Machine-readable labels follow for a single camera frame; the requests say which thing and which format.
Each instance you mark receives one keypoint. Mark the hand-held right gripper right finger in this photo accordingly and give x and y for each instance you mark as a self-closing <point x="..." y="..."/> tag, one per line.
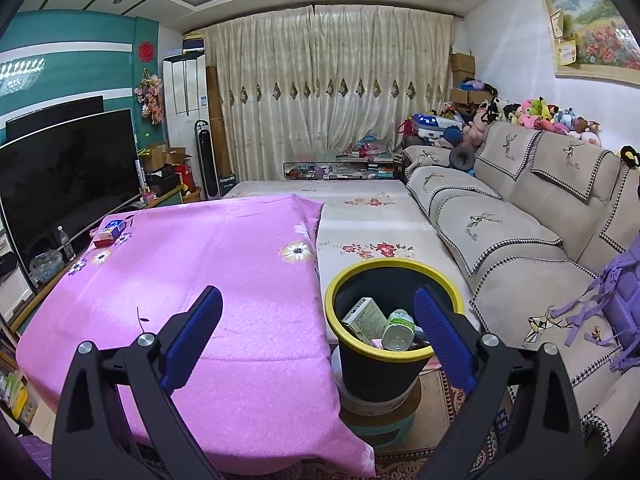
<point x="445" y="340"/>

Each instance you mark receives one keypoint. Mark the silver wall sticker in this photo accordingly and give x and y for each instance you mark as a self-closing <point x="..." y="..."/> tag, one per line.
<point x="22" y="76"/>

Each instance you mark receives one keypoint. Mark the red round wall ornament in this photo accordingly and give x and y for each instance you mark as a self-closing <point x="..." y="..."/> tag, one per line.
<point x="146" y="51"/>

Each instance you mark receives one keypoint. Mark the cream patterned curtain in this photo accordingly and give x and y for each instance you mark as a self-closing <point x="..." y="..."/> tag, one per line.
<point x="330" y="85"/>

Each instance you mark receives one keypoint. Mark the hanging artificial flower decoration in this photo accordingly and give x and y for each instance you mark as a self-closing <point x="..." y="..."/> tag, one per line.
<point x="150" y="97"/>

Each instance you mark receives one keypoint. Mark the black yellow plush toy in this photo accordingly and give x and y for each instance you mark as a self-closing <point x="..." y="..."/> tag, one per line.
<point x="630" y="156"/>

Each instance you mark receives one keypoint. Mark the framed flower picture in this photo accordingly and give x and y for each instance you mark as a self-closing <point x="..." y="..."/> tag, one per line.
<point x="595" y="30"/>

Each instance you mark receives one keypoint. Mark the blue white tissue box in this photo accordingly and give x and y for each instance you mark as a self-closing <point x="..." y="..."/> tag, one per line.
<point x="111" y="229"/>

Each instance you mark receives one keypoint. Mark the green label plastic bottle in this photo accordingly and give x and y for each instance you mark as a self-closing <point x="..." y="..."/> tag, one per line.
<point x="397" y="330"/>

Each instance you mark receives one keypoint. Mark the grey round cushion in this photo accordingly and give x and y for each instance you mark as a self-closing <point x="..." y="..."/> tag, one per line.
<point x="462" y="157"/>

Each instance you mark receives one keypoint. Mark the white plastic drawer unit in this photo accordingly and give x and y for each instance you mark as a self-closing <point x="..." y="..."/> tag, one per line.
<point x="12" y="285"/>

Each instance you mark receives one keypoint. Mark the flat red box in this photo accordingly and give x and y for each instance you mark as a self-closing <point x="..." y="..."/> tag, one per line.
<point x="102" y="242"/>

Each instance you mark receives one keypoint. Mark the pile of books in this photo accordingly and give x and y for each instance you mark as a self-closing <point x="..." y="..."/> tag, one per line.
<point x="15" y="380"/>

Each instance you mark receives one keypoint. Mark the open cardboard box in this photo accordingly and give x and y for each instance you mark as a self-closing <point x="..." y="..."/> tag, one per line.
<point x="167" y="156"/>

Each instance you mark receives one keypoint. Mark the teal plastic stool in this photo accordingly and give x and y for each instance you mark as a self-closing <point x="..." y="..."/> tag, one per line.
<point x="385" y="435"/>

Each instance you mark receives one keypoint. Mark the white standing air conditioner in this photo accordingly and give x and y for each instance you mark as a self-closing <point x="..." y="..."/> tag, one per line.
<point x="185" y="110"/>

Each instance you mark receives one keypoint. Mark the cream floral mat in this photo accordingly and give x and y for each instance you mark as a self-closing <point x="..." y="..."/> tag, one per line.
<point x="375" y="225"/>

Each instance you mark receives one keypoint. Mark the clear water bottle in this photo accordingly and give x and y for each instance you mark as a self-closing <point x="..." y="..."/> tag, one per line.
<point x="66" y="245"/>

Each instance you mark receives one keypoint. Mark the beige sofa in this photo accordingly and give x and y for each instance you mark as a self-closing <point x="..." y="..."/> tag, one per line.
<point x="500" y="240"/>

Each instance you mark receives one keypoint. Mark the large curved black television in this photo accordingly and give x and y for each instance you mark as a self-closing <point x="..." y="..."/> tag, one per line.
<point x="65" y="185"/>

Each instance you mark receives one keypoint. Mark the white round tub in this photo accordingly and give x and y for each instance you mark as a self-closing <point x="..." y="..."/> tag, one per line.
<point x="380" y="407"/>

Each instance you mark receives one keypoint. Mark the stack of cardboard boxes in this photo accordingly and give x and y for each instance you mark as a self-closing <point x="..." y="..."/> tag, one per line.
<point x="465" y="80"/>

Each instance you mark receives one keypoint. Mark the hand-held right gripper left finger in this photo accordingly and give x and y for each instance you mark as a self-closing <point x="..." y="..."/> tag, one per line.
<point x="192" y="340"/>

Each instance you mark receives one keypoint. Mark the dark flat box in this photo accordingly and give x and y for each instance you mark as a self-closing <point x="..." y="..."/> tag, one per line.
<point x="195" y="44"/>

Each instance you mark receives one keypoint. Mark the black tower fan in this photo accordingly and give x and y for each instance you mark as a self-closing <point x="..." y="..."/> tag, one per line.
<point x="206" y="160"/>

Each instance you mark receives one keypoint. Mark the patterned rug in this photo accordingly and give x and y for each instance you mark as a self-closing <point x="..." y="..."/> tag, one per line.
<point x="440" y="410"/>

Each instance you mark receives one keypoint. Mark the blue star pillow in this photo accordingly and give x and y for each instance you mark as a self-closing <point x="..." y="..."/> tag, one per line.
<point x="435" y="124"/>

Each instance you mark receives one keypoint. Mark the small white carton box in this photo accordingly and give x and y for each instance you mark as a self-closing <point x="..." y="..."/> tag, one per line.
<point x="367" y="317"/>

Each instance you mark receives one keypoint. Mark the low glass table with books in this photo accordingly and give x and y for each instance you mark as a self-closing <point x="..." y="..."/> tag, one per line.
<point x="345" y="167"/>

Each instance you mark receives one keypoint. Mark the yellow rim black trash bin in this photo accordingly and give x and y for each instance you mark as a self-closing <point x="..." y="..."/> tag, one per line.
<point x="370" y="375"/>

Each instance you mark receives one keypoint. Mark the green box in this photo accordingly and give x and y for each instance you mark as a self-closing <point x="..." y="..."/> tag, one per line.
<point x="227" y="186"/>

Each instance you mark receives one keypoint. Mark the row of plush toys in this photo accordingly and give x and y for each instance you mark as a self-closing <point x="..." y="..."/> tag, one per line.
<point x="540" y="117"/>

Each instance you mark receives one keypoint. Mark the small black television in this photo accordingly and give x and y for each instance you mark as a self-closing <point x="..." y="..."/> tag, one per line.
<point x="55" y="110"/>

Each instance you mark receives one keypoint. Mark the pink floral tablecloth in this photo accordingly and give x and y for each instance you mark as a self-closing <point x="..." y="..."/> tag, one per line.
<point x="200" y="260"/>

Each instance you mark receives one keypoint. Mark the purple backpack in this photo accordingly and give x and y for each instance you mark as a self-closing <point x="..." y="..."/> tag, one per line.
<point x="620" y="290"/>

